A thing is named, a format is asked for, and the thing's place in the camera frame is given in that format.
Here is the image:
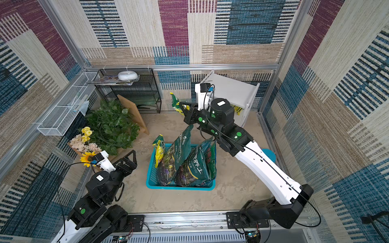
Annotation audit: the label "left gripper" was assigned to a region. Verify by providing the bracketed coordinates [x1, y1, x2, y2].
[102, 149, 135, 204]

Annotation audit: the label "green yellow fertilizer bag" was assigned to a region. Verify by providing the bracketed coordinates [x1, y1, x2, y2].
[153, 134, 165, 168]

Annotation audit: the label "dark green soil bag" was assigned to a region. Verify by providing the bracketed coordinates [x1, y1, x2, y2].
[157, 125, 193, 186]
[179, 139, 213, 184]

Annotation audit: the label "green blue pink soil bag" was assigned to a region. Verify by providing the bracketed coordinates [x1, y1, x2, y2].
[206, 141, 217, 180]

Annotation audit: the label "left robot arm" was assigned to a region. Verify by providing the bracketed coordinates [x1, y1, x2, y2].
[52, 150, 137, 243]

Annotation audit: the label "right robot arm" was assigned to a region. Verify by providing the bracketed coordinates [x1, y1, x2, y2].
[179, 98, 314, 229]

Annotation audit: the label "white metal shelf unit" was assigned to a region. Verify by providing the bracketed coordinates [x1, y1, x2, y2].
[200, 71, 260, 127]

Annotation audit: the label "teal plastic basket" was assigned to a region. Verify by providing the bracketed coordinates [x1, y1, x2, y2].
[146, 148, 216, 191]

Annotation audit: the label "green leafy artificial plant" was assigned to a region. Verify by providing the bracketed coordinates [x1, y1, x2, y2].
[86, 100, 140, 156]

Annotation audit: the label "yellow sunflower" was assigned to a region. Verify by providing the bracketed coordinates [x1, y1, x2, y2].
[80, 152, 96, 167]

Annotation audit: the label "wooden board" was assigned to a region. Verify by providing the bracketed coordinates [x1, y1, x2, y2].
[117, 95, 150, 135]

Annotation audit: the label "small yellow flowers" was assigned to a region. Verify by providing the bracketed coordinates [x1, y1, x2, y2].
[81, 127, 93, 143]

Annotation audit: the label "pale pink flower bouquet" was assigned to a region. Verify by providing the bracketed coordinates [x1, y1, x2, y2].
[68, 134, 102, 155]

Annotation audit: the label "white round device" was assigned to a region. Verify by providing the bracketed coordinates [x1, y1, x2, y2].
[118, 71, 138, 82]

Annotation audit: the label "teal round container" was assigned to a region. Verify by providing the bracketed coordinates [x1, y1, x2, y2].
[262, 149, 277, 163]

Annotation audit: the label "magazine on rack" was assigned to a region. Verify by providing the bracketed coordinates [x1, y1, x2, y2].
[86, 76, 140, 86]

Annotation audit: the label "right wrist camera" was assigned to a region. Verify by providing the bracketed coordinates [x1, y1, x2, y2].
[194, 83, 215, 111]

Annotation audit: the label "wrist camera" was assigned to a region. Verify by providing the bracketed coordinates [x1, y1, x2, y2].
[194, 83, 215, 111]
[91, 150, 116, 173]

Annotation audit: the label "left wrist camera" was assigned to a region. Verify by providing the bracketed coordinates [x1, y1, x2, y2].
[91, 150, 116, 173]

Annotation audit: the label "black wire mesh rack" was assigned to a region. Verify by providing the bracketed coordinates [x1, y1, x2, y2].
[94, 68, 162, 113]

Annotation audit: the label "white wire wall basket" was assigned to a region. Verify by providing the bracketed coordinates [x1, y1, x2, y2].
[37, 72, 97, 136]

